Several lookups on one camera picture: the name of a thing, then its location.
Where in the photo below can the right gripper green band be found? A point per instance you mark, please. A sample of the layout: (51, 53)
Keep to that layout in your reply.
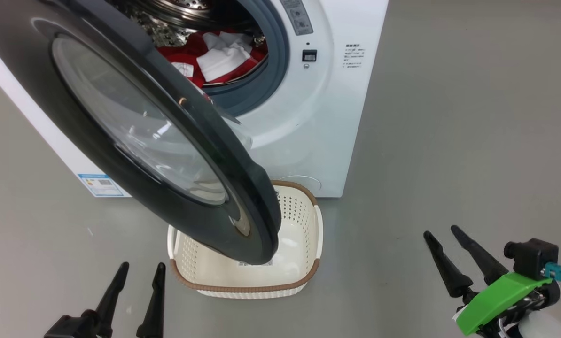
(501, 300)

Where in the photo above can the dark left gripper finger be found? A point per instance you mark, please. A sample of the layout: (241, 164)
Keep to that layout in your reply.
(154, 310)
(106, 305)

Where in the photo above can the white garment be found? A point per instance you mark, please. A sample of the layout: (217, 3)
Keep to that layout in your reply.
(219, 61)

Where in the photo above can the dark round glass washer door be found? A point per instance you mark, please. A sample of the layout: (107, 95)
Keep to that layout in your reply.
(17, 61)

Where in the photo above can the red garment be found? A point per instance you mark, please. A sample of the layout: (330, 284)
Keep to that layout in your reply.
(186, 51)

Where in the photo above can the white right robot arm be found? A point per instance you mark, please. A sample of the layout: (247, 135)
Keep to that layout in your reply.
(548, 328)

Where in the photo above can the basket product label sticker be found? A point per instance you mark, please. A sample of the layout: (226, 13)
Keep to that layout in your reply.
(261, 264)

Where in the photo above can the cream basket with brown rim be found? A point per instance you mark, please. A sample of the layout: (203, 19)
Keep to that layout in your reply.
(299, 234)

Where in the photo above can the white front-load washing machine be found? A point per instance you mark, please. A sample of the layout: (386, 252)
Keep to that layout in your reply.
(318, 117)

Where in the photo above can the black door latch socket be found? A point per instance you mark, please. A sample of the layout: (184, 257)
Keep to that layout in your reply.
(309, 55)

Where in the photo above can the grey rubber door gasket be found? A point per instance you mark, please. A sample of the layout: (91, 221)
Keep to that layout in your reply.
(276, 56)

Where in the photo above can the blue energy label sticker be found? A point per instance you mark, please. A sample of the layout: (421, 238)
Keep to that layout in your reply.
(99, 185)

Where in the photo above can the black text notice sticker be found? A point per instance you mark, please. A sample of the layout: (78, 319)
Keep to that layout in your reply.
(354, 56)

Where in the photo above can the stainless steel washer drum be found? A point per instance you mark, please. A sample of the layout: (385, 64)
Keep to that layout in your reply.
(167, 14)

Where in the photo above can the grey warning sticker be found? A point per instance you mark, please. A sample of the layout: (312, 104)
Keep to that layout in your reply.
(298, 16)

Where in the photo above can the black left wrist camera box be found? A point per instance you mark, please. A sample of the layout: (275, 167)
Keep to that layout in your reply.
(69, 328)

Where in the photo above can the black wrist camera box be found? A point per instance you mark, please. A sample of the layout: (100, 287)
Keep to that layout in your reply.
(532, 258)
(69, 328)

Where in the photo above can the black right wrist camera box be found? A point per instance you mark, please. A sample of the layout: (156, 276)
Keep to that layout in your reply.
(532, 258)

